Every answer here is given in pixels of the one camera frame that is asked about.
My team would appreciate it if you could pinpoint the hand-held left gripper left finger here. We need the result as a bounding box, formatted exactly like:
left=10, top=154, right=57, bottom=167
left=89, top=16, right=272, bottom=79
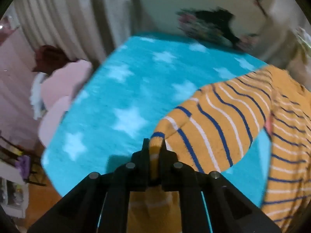
left=28, top=138, right=151, bottom=233

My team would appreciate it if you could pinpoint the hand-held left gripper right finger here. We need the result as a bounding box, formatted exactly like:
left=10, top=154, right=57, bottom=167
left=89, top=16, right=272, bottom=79
left=159, top=138, right=282, bottom=233

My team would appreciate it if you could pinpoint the black chair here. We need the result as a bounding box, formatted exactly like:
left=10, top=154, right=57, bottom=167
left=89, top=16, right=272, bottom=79
left=0, top=131, right=46, bottom=187

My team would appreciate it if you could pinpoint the blue star-print blanket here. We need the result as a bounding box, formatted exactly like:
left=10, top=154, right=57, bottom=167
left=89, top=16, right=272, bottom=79
left=41, top=35, right=273, bottom=207

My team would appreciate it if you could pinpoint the dark red cloth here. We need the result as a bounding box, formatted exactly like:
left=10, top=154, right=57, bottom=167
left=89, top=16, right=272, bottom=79
left=31, top=45, right=73, bottom=74

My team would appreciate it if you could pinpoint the dark floral cloth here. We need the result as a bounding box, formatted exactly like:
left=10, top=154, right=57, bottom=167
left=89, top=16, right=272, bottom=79
left=176, top=8, right=258, bottom=51

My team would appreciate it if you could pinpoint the orange striped sweater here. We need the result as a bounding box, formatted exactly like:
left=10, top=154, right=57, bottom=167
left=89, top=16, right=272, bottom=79
left=126, top=64, right=311, bottom=233

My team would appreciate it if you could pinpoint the pink pillow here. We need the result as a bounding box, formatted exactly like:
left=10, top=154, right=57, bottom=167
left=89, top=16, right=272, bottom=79
left=39, top=59, right=94, bottom=148

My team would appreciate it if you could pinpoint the beige curtain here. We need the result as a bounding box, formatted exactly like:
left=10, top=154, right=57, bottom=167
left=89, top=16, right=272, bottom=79
left=12, top=0, right=132, bottom=63

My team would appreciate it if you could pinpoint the purple cloth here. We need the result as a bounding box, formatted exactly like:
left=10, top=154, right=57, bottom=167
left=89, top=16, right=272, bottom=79
left=16, top=155, right=31, bottom=178

